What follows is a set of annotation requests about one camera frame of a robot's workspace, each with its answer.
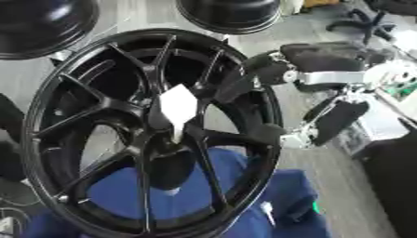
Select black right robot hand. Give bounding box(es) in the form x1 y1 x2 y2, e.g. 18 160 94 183
213 41 384 151

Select black spoked wheel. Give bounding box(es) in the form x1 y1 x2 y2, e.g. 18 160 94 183
20 28 287 238

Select black office chair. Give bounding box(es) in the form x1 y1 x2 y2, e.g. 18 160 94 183
324 0 417 45

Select large black round rim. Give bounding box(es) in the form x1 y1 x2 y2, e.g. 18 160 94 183
0 0 101 60

